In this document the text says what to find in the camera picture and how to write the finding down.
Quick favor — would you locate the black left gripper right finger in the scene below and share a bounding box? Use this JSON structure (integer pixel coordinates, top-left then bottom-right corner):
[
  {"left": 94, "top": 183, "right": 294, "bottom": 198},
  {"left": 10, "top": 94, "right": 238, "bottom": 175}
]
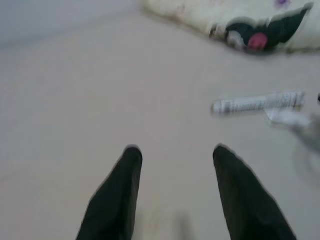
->
[{"left": 212, "top": 143, "right": 297, "bottom": 240}]

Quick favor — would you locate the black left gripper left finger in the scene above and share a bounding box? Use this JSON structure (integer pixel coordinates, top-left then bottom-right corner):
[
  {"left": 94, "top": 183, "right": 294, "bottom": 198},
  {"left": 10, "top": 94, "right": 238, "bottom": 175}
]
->
[{"left": 76, "top": 144, "right": 143, "bottom": 240}]

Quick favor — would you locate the white printed paper wrapper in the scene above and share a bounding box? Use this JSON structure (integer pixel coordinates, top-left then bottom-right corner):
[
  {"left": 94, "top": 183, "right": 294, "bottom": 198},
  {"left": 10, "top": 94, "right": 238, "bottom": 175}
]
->
[{"left": 211, "top": 90, "right": 312, "bottom": 128}]

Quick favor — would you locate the cream cartoon print blanket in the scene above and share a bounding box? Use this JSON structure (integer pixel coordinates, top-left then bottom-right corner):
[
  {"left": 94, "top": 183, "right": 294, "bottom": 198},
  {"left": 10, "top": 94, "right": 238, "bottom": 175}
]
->
[{"left": 141, "top": 0, "right": 320, "bottom": 55}]

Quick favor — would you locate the bed with cream sheet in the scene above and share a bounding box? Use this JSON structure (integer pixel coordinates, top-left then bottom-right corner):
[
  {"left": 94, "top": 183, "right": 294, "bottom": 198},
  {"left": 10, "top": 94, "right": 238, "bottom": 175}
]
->
[{"left": 0, "top": 9, "right": 320, "bottom": 240}]

